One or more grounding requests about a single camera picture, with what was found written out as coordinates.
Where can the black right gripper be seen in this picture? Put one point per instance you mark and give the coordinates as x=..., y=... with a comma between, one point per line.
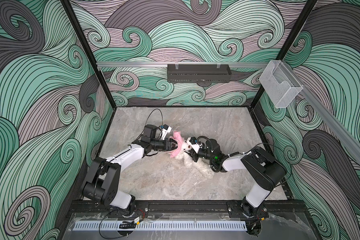
x=192, y=152

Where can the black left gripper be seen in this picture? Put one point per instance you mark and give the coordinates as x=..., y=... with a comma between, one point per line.
x=169, y=143

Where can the white plush teddy bear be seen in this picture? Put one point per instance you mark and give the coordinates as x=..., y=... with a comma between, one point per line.
x=184, y=154

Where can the pink knitted bear sweater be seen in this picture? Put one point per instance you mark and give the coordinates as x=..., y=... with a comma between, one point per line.
x=179, y=141

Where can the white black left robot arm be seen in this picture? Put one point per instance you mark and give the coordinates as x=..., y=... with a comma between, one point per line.
x=101, y=183

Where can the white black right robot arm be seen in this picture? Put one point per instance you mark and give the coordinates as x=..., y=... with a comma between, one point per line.
x=263, y=167

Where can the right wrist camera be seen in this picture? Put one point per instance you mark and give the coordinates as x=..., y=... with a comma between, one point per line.
x=194, y=144

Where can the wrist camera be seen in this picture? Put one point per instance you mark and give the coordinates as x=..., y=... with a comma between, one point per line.
x=194, y=144
x=165, y=129

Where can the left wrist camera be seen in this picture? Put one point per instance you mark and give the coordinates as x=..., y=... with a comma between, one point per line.
x=165, y=129

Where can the black perforated wall tray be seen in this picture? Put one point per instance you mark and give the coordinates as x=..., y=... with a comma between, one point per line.
x=200, y=74

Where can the aluminium rail back wall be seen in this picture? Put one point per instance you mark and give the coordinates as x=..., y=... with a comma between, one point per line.
x=140, y=64

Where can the aluminium rail wall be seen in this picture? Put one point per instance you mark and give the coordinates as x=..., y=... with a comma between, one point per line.
x=140, y=64
x=335, y=101

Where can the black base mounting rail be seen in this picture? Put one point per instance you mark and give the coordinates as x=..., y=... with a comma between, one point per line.
x=153, y=208

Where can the clear plastic wall bin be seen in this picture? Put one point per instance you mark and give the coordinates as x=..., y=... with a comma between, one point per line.
x=280, y=83

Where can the white slotted cable duct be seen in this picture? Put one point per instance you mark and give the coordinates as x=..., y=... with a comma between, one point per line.
x=163, y=226

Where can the black enclosure corner post right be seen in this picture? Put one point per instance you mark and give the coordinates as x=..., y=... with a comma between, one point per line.
x=300, y=21

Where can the black enclosure corner post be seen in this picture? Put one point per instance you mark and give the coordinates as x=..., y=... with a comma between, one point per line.
x=83, y=41
x=300, y=21

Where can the black enclosure corner post left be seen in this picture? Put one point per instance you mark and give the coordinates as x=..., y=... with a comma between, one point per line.
x=83, y=41

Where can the aluminium rail right wall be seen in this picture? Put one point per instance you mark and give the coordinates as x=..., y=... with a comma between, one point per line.
x=335, y=101

